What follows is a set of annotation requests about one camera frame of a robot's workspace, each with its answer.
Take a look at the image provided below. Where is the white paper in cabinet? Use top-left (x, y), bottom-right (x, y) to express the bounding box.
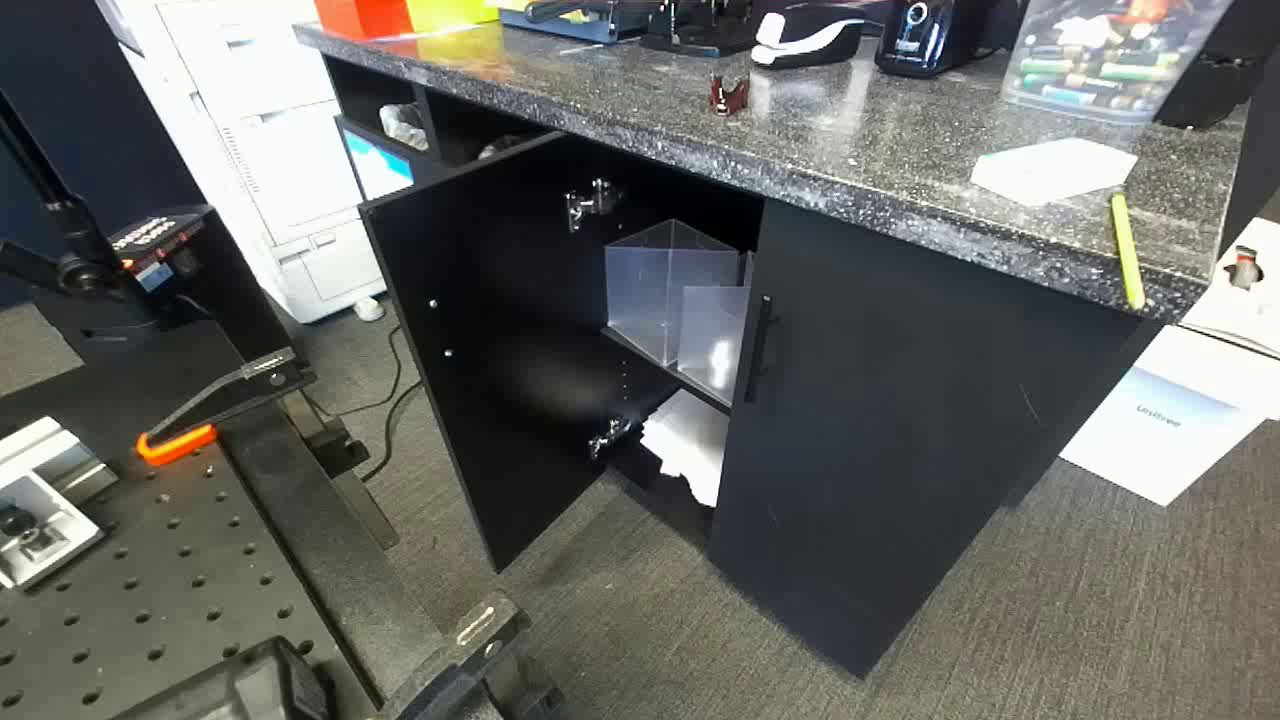
top-left (639, 394), bottom-right (726, 509)

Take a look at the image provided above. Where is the orange box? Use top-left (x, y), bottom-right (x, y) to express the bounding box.
top-left (311, 0), bottom-right (409, 41)

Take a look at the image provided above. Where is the white paper on floor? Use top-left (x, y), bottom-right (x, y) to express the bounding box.
top-left (1064, 329), bottom-right (1280, 509)

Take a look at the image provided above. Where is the black door handle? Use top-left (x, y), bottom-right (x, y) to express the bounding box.
top-left (740, 293), bottom-right (772, 404)

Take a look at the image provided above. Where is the white filing cabinet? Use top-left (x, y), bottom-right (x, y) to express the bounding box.
top-left (96, 0), bottom-right (383, 325)

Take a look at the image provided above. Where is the white notepad on counter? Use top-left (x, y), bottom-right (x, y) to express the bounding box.
top-left (973, 141), bottom-right (1136, 207)

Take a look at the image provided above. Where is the black camera stand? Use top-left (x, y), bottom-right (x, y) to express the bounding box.
top-left (0, 95), bottom-right (211, 329)

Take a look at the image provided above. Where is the open left cabinet door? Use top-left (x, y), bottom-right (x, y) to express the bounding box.
top-left (358, 138), bottom-right (623, 567)

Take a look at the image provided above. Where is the yellow pencil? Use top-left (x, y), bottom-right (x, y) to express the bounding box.
top-left (1109, 193), bottom-right (1149, 312)

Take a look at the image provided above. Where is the lower metal door hinge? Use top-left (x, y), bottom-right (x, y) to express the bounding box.
top-left (589, 417), bottom-right (637, 462)

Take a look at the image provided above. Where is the yellow-green box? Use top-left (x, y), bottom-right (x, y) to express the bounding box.
top-left (405, 0), bottom-right (498, 33)

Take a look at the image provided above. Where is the black cabinet with granite top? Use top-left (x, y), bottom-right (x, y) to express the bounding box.
top-left (293, 16), bottom-right (1252, 685)

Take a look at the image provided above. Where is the white and black stapler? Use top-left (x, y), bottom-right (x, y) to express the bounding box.
top-left (749, 13), bottom-right (869, 69)

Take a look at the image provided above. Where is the black clamp orange handle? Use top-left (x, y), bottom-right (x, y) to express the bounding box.
top-left (133, 347), bottom-right (308, 469)

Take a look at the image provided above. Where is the metal door hinge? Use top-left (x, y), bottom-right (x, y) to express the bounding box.
top-left (589, 417), bottom-right (637, 462)
top-left (562, 177), bottom-right (623, 232)

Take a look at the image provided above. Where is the clear box of batteries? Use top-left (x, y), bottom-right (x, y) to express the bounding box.
top-left (1005, 0), bottom-right (1231, 122)

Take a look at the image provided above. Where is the upper metal door hinge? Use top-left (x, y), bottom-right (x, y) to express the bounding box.
top-left (562, 177), bottom-right (623, 232)

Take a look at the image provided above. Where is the silver metal bracket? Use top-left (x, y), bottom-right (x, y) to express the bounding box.
top-left (0, 417), bottom-right (116, 591)

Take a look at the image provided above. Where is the black perforated breadboard table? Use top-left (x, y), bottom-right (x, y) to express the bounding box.
top-left (0, 450), bottom-right (370, 720)

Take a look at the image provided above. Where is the small red clip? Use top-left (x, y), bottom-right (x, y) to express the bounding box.
top-left (706, 77), bottom-right (752, 115)

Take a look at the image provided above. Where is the black speaker device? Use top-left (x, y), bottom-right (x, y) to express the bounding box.
top-left (877, 0), bottom-right (990, 81)

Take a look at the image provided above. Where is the clear acrylic box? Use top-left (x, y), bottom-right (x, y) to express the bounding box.
top-left (602, 222), bottom-right (752, 404)

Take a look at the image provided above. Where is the black floor cable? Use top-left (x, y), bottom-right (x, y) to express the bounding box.
top-left (315, 312), bottom-right (428, 490)

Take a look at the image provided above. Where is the white box with penguin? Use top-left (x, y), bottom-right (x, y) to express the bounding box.
top-left (1188, 218), bottom-right (1280, 353)

